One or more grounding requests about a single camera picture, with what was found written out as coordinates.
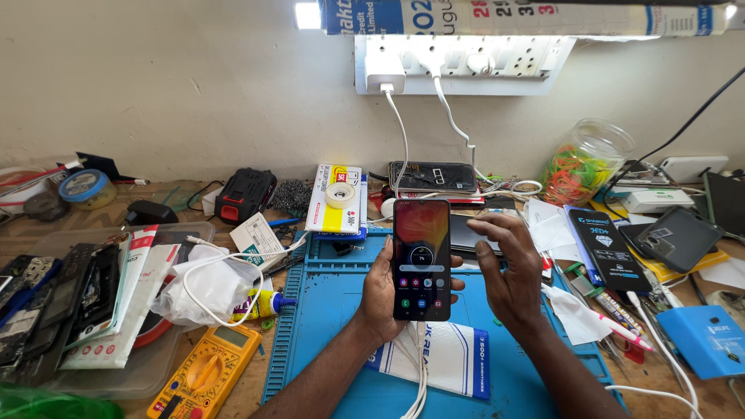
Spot clear tray of phone parts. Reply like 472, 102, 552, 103
0, 221, 217, 402

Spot clear jar of rubber bands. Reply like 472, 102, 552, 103
540, 118, 636, 208

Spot blue-lidded round container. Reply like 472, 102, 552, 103
57, 169, 118, 211

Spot black smartphone with lit screen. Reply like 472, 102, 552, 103
392, 198, 452, 322

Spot black power adapter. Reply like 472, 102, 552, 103
124, 199, 180, 228

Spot blue silicone repair mat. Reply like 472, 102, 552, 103
261, 227, 628, 419

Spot white wall socket board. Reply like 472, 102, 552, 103
353, 34, 577, 97

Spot opened black phone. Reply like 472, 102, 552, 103
388, 161, 480, 195

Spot black tablet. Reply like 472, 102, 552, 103
702, 170, 745, 241

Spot white charger adapter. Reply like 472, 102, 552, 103
364, 52, 407, 95

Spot white crumpled plastic bag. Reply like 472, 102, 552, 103
149, 244, 258, 328

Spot black pen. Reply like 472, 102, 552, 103
261, 255, 305, 279

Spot yellow notepad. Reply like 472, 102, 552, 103
627, 247, 732, 284

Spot white round plug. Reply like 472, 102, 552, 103
465, 51, 497, 76

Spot white pink pen tool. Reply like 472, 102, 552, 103
593, 310, 656, 353

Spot white blue-striped padded pouch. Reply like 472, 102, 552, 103
365, 320, 491, 401

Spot white red printed packet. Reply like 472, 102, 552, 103
60, 225, 182, 371

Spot rolled wall calendar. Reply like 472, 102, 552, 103
318, 0, 733, 38

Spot small white green box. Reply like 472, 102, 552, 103
619, 189, 696, 215

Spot black screen protector package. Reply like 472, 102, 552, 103
563, 204, 654, 293

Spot white paper sheets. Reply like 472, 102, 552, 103
523, 197, 578, 255

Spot white yellow flat box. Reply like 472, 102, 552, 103
305, 163, 363, 235

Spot white power bank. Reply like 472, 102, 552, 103
659, 155, 730, 185

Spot grey steel wool pad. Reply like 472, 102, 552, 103
272, 178, 313, 214

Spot black phone back cover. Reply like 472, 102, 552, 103
633, 206, 726, 275

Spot dark phone lying flat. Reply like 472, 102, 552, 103
449, 213, 505, 257

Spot yellow glue bottle blue cap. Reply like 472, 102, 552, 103
232, 289, 298, 322

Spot blue cardboard box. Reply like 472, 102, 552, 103
656, 304, 745, 381

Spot white labelled card box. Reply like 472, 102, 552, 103
229, 212, 288, 272

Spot black power cable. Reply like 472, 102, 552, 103
601, 66, 745, 221

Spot loose white usb cable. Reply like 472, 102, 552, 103
182, 232, 309, 328

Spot crumpled white tissue paper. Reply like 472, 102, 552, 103
540, 283, 613, 346

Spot person's right hand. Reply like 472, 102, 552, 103
466, 212, 560, 339

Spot black red battery pack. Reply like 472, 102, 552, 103
213, 168, 278, 227

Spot person's left hand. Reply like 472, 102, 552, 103
358, 235, 466, 345

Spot white phone charging cable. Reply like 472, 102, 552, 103
402, 320, 430, 419

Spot yellow digital multimeter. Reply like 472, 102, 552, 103
146, 324, 263, 419

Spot green plastic bag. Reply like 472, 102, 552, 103
0, 382, 125, 419

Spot clear adhesive tape roll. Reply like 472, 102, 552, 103
324, 181, 357, 210

